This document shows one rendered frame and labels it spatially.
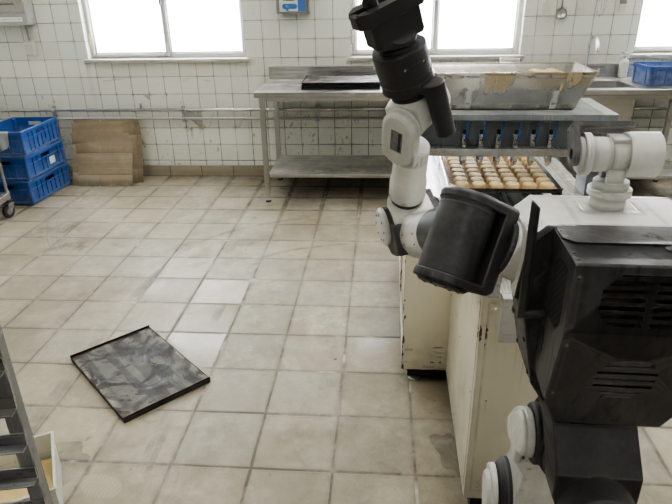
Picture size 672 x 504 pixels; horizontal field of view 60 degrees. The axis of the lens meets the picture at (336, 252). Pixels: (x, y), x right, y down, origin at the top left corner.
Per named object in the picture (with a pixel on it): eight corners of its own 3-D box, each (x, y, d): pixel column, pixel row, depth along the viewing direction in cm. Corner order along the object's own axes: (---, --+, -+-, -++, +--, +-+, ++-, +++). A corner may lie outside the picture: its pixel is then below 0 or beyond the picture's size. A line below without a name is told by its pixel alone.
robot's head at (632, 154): (657, 198, 85) (670, 137, 82) (584, 196, 86) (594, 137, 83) (640, 184, 91) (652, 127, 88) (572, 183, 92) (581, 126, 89)
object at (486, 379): (443, 385, 257) (457, 190, 220) (523, 388, 254) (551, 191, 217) (460, 517, 193) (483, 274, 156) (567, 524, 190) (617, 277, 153)
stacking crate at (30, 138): (17, 139, 522) (11, 116, 513) (61, 139, 520) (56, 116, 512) (-23, 157, 467) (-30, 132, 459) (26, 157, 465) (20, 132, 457)
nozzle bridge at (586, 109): (404, 178, 253) (406, 98, 239) (577, 180, 246) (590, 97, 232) (405, 204, 223) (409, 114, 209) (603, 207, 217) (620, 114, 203)
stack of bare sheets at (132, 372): (210, 381, 262) (209, 376, 261) (124, 423, 238) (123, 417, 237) (149, 329, 303) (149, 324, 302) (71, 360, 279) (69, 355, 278)
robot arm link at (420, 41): (335, 10, 90) (357, 80, 98) (364, 22, 83) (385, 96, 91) (403, -25, 92) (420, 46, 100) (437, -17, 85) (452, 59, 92)
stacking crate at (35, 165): (24, 161, 530) (19, 139, 522) (67, 161, 528) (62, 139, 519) (-17, 181, 476) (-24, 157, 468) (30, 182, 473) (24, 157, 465)
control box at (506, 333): (496, 336, 164) (501, 292, 159) (584, 339, 162) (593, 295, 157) (498, 343, 161) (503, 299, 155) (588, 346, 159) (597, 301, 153)
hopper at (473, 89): (427, 99, 236) (429, 63, 230) (570, 98, 231) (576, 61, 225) (432, 113, 210) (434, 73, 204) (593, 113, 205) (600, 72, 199)
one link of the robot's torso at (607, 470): (641, 562, 89) (667, 474, 81) (553, 555, 90) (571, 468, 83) (588, 433, 114) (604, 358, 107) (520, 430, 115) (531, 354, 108)
